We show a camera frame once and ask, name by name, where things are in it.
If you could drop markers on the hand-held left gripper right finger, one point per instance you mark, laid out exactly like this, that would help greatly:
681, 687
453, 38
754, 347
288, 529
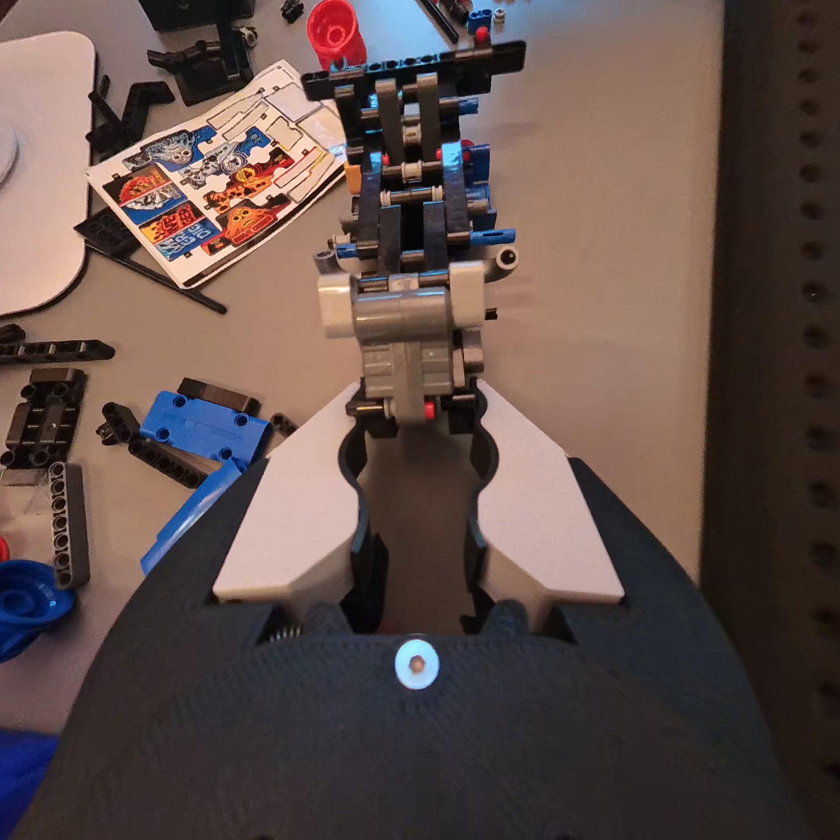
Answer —
544, 525

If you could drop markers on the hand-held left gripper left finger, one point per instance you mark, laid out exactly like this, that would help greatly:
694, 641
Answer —
289, 525

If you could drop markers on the black toy vehicle chassis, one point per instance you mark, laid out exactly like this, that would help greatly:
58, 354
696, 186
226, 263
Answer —
400, 315

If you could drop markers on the grey desk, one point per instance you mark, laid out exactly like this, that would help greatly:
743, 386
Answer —
590, 262

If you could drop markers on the blue curved toy panel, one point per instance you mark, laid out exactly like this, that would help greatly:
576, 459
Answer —
190, 512

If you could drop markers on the blue and black toy block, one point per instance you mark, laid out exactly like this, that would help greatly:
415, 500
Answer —
203, 433

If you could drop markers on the grey holed toy beam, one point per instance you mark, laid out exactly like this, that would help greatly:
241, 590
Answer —
69, 525

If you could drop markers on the cluster of black toy beams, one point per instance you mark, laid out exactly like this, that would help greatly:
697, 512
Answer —
46, 420

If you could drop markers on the blue toy wheel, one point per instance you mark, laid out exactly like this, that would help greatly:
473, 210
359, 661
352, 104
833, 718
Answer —
29, 604

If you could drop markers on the colourful sticker sheet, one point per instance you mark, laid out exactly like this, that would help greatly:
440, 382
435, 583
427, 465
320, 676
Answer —
216, 170

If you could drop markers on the blue plastic bin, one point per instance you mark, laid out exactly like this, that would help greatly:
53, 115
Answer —
23, 781

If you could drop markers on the white stand base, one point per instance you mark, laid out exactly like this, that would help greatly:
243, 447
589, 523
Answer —
46, 197

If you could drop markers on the pile of small toy pieces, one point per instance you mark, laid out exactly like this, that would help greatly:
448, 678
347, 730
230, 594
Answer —
484, 14

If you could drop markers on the black toy hub piece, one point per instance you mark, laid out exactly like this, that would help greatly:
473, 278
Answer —
292, 10

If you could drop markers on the long black axle rod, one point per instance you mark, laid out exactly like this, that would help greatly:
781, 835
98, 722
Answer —
439, 19

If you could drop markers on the black toy set box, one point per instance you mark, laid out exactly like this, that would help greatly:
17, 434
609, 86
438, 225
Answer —
197, 10

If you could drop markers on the black toy frame piece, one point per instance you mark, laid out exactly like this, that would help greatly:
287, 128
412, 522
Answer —
210, 72
138, 105

